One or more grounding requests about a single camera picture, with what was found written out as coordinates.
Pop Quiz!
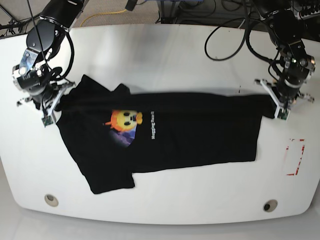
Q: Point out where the red tape rectangle marking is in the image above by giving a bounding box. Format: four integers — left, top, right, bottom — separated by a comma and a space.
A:
283, 138, 306, 176

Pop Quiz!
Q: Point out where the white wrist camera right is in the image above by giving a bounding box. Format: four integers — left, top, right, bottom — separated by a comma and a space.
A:
41, 82, 76, 127

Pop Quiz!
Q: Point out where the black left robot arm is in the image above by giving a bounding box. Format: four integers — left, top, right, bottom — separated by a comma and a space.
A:
221, 0, 316, 109

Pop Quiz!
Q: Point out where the right table cable grommet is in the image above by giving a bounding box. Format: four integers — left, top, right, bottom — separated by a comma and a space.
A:
263, 199, 278, 213

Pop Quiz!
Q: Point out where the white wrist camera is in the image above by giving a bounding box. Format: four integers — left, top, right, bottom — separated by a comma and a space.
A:
41, 82, 76, 127
254, 79, 291, 121

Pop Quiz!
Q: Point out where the white power strip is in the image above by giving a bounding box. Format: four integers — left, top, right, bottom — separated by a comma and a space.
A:
298, 4, 320, 20

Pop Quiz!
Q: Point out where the yellow cable on floor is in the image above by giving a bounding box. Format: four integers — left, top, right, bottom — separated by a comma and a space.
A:
79, 8, 128, 27

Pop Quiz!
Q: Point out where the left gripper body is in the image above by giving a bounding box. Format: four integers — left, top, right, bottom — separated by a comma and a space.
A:
272, 82, 315, 108

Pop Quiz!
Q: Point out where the black T-shirt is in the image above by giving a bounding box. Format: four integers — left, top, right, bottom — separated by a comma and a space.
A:
57, 75, 275, 194

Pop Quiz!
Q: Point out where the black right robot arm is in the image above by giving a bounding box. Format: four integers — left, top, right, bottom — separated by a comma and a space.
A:
12, 0, 88, 115

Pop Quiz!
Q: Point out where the table cable grommet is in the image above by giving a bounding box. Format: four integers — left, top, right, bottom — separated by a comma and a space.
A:
44, 194, 59, 207
263, 199, 278, 213

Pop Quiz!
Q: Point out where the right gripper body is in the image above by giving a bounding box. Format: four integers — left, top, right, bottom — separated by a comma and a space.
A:
16, 80, 76, 110

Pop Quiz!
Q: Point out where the left table cable grommet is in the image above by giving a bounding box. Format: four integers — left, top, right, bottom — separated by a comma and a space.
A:
44, 194, 59, 207

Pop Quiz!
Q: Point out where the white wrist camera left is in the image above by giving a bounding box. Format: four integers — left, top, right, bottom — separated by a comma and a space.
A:
254, 79, 291, 121

